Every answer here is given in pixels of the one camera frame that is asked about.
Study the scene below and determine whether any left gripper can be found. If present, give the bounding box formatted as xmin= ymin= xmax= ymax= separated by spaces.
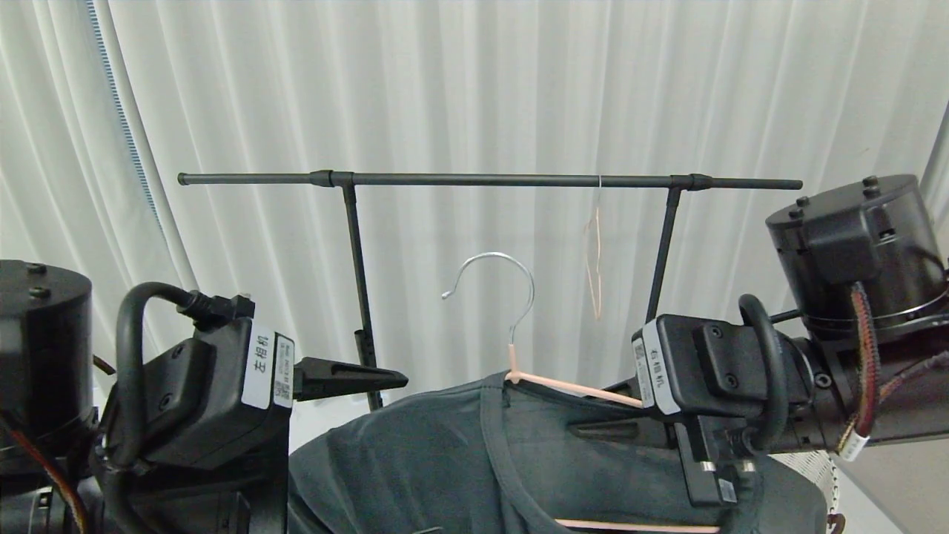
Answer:
xmin=96 ymin=357 xmax=409 ymax=534

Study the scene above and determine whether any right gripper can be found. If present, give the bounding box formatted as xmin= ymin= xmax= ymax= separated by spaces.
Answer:
xmin=567 ymin=337 xmax=853 ymax=455

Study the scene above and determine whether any dark grey sleeveless top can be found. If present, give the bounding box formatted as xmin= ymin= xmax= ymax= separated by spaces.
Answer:
xmin=288 ymin=371 xmax=830 ymax=534

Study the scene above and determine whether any pink clothes hanger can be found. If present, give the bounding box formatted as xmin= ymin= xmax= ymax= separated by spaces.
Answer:
xmin=584 ymin=177 xmax=603 ymax=321
xmin=442 ymin=252 xmax=721 ymax=534

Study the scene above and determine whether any white laundry basket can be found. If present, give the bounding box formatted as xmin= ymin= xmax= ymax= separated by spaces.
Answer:
xmin=771 ymin=449 xmax=847 ymax=534

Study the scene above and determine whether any black clothes rack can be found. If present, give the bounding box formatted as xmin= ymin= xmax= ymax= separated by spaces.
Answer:
xmin=178 ymin=171 xmax=804 ymax=412

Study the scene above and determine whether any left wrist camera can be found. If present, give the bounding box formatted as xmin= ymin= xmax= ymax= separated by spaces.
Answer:
xmin=100 ymin=315 xmax=297 ymax=472

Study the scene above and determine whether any black cable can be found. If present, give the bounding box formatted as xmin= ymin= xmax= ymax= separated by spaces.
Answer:
xmin=104 ymin=282 xmax=257 ymax=534
xmin=738 ymin=294 xmax=790 ymax=455

